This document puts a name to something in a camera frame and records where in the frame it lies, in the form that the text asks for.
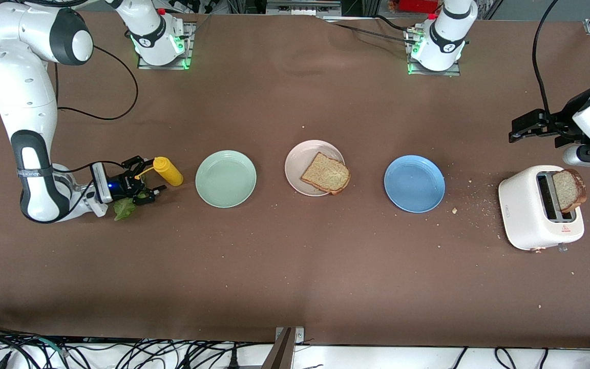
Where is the green lettuce leaf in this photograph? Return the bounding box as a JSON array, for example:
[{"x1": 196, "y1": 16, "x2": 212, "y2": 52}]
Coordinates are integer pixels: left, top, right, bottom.
[{"x1": 114, "y1": 192, "x2": 146, "y2": 222}]

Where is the yellow squeeze bottle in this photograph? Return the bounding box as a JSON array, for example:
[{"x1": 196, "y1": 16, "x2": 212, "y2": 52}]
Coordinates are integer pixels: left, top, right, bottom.
[{"x1": 135, "y1": 157, "x2": 184, "y2": 187}]

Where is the brown bread slice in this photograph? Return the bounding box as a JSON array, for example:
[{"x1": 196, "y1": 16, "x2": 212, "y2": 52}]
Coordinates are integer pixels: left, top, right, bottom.
[
  {"x1": 300, "y1": 152, "x2": 351, "y2": 195},
  {"x1": 552, "y1": 169, "x2": 587, "y2": 214}
]

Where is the pale green plate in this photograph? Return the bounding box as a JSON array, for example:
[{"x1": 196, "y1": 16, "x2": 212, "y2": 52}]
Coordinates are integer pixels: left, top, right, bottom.
[{"x1": 195, "y1": 150, "x2": 257, "y2": 209}]

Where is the blue plate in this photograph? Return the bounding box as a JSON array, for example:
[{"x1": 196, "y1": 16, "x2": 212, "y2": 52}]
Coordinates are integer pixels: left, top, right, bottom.
[{"x1": 384, "y1": 155, "x2": 446, "y2": 214}]

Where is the beige plate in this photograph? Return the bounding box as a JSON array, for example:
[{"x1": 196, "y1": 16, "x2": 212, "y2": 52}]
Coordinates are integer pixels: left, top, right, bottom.
[{"x1": 284, "y1": 140, "x2": 346, "y2": 197}]

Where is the white two-slot toaster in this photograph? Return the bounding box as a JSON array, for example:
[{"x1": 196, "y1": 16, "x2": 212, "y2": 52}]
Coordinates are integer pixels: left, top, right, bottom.
[{"x1": 498, "y1": 165, "x2": 585, "y2": 252}]

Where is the brown table cover sheet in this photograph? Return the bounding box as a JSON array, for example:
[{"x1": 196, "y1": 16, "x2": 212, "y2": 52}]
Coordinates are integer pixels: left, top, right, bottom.
[{"x1": 0, "y1": 10, "x2": 590, "y2": 350}]

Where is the red box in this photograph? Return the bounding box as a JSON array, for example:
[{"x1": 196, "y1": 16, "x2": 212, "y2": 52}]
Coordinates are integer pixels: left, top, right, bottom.
[{"x1": 397, "y1": 0, "x2": 440, "y2": 13}]

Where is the grey metal equipment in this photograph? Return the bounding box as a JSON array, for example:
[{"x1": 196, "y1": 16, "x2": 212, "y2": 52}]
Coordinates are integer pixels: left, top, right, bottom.
[{"x1": 266, "y1": 0, "x2": 343, "y2": 17}]

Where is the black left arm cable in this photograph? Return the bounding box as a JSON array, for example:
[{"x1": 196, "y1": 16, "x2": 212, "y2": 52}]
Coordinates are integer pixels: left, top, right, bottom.
[{"x1": 532, "y1": 0, "x2": 564, "y2": 116}]

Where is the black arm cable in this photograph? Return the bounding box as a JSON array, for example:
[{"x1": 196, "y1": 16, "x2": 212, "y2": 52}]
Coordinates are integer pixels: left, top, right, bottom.
[
  {"x1": 52, "y1": 44, "x2": 140, "y2": 206},
  {"x1": 532, "y1": 0, "x2": 564, "y2": 116}
]

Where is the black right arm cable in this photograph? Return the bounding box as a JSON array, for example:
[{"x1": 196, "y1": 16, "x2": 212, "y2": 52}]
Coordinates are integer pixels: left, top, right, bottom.
[{"x1": 52, "y1": 44, "x2": 140, "y2": 206}]

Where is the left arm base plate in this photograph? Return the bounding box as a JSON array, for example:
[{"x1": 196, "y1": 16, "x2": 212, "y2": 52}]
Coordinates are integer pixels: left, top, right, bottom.
[{"x1": 406, "y1": 26, "x2": 462, "y2": 77}]

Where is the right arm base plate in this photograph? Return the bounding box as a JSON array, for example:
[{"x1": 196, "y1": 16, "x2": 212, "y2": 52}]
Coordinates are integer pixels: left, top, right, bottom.
[{"x1": 137, "y1": 22, "x2": 194, "y2": 70}]

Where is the black base cable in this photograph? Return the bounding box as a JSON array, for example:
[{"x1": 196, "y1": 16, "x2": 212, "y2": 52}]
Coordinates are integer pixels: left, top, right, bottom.
[{"x1": 321, "y1": 14, "x2": 419, "y2": 45}]

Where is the metal bracket plate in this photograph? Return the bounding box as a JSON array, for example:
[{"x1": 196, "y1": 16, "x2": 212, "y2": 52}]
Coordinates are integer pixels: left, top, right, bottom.
[{"x1": 275, "y1": 326, "x2": 306, "y2": 345}]

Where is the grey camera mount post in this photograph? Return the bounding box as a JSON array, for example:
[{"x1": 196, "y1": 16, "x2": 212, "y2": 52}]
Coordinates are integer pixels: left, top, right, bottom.
[{"x1": 262, "y1": 327, "x2": 296, "y2": 369}]

